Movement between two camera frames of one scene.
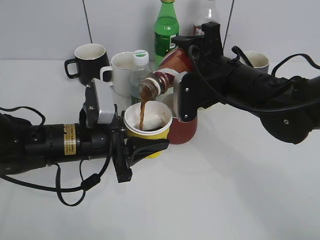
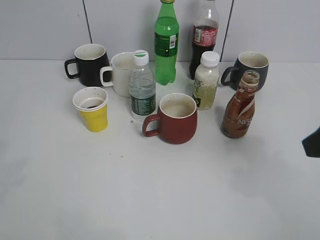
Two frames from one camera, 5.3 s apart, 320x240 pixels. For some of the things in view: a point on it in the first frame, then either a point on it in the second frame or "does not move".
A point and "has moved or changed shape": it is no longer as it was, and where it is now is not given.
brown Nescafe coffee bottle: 175,62 → 238,114
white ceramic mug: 121,64 does not move
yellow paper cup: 148,119 has moved or changed shape
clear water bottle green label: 140,70 does not move
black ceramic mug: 91,58 does not move
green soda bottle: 166,27 does not move
